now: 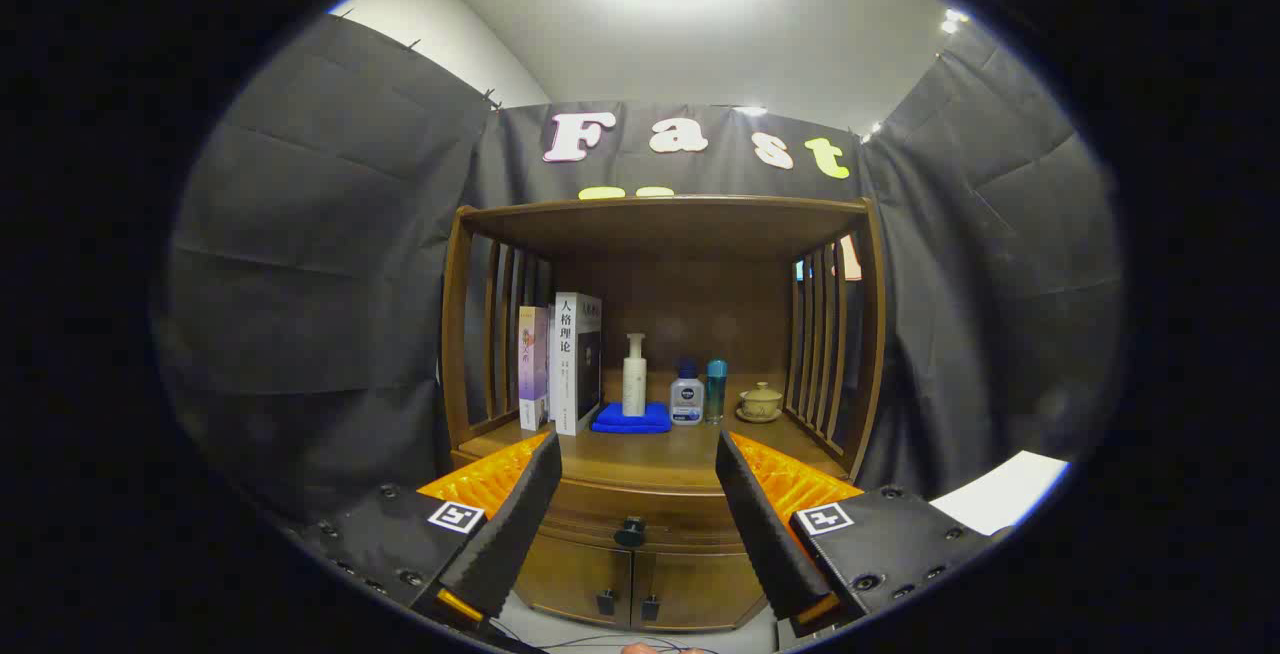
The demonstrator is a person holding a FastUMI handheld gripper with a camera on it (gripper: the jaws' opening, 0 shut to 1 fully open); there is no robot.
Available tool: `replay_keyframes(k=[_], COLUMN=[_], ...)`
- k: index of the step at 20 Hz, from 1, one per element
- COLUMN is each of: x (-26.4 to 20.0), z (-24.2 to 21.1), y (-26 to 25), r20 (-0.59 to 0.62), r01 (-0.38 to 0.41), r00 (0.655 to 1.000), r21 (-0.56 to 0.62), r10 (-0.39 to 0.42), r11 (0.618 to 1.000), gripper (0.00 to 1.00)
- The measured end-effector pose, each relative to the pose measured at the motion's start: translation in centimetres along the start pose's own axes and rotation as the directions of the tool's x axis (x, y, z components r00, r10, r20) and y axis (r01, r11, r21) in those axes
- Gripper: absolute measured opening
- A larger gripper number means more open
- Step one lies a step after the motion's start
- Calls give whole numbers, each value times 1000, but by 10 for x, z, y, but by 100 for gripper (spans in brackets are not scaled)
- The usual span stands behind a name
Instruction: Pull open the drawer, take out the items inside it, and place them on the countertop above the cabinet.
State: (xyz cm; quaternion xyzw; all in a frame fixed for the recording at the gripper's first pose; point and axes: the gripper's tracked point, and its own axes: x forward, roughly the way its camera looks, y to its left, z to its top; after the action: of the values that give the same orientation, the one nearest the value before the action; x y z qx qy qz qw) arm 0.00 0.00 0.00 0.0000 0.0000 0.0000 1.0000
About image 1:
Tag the black drawer knob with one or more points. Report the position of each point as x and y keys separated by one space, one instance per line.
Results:
x=630 y=532

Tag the white pump bottle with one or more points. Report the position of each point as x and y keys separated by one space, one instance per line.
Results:
x=634 y=384

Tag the wooden cabinet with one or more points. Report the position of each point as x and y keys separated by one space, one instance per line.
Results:
x=680 y=234

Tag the wooden drawer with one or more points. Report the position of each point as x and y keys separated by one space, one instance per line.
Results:
x=600 y=509

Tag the white bottle with blue cap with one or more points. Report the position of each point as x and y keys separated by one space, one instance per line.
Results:
x=687 y=402

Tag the ceramic lidded teacup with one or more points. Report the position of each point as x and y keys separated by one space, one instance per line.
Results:
x=761 y=404

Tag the black backdrop cloth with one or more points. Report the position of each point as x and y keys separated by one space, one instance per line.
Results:
x=320 y=284

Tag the clear bottle with teal cap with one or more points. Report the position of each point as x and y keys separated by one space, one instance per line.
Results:
x=717 y=389

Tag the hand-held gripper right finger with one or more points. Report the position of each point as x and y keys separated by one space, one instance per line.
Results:
x=765 y=534

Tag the purple book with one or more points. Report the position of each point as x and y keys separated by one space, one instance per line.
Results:
x=533 y=364

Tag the wooden cabinet door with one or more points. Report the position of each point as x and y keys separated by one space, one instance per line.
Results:
x=570 y=574
x=700 y=589

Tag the white board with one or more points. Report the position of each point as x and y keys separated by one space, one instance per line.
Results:
x=1000 y=489

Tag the wooden countertop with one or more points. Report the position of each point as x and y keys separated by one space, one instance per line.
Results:
x=660 y=449

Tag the blue folded cloth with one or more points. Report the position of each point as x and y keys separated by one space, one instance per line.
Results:
x=630 y=421

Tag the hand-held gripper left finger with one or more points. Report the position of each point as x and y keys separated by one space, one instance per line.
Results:
x=505 y=534

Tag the thick white book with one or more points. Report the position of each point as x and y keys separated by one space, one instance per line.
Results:
x=568 y=364

